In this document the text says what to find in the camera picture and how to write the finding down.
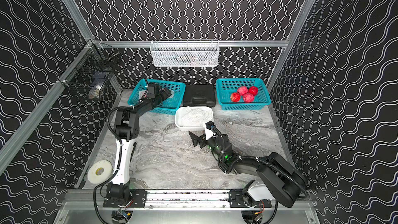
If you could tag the white plastic tub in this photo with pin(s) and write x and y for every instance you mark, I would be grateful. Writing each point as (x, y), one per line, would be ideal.
(179, 113)

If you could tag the teal basket right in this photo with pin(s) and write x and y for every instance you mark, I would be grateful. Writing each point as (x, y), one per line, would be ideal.
(226, 86)

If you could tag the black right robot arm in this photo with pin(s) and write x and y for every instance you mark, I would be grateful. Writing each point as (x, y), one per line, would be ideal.
(285, 184)

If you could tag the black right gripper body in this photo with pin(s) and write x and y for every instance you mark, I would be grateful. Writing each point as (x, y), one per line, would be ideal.
(212, 144)

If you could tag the black plastic tool case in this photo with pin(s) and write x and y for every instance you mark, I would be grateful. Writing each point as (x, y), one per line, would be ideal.
(199, 95)

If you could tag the white tape roll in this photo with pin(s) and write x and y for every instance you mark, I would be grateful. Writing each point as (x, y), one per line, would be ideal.
(100, 172)

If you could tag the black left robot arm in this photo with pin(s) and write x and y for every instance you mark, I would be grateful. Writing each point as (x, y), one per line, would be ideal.
(126, 129)

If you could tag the teal basket left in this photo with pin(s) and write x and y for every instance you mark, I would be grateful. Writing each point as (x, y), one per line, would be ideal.
(177, 89)

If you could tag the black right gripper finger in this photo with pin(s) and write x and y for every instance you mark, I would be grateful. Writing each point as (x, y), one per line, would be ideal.
(203, 143)
(196, 140)

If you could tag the clear wall basket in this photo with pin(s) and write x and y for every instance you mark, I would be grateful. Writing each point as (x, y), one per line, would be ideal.
(185, 52)

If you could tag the black wire wall basket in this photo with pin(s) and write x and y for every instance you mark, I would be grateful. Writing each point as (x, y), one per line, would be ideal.
(93, 73)

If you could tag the metal base rail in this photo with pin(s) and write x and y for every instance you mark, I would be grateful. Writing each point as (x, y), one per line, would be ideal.
(190, 206)

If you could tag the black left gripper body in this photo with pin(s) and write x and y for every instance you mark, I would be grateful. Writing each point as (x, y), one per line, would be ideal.
(160, 93)

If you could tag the teal basket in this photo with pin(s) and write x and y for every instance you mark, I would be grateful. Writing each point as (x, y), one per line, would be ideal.
(226, 86)
(177, 89)

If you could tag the red apple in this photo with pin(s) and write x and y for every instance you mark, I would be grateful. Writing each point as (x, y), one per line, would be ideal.
(248, 98)
(235, 97)

